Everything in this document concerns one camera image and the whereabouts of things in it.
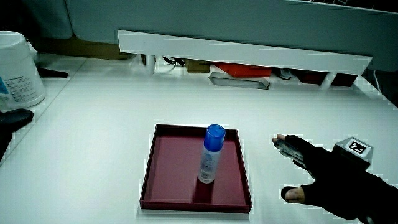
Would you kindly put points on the person's right hand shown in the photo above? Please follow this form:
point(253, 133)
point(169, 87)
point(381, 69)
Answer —
point(329, 180)

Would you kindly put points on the glue bottle with blue cap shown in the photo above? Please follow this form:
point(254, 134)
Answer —
point(211, 158)

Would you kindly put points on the maroon square plate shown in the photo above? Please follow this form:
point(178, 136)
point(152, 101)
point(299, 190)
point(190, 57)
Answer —
point(174, 174)

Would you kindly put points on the person's right forearm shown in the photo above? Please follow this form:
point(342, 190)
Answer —
point(384, 199)

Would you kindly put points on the dark red box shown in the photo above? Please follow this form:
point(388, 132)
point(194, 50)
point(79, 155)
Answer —
point(314, 77)

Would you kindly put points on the grey rectangular holder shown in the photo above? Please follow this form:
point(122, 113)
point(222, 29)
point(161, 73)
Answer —
point(237, 81)

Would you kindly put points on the orange box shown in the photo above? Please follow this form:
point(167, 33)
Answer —
point(245, 70)

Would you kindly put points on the white desk shelf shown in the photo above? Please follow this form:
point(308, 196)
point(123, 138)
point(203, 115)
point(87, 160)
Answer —
point(236, 51)

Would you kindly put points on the brown cardboard box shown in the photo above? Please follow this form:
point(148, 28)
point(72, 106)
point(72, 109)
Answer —
point(197, 66)

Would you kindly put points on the large tan cardboard box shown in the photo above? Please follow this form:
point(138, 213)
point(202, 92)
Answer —
point(84, 48)

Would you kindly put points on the black flat stand base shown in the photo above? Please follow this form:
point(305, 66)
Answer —
point(51, 73)

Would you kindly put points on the black rounded object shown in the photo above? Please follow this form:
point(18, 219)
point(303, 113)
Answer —
point(12, 119)

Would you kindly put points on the white plastic bucket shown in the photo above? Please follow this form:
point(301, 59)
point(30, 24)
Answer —
point(17, 71)

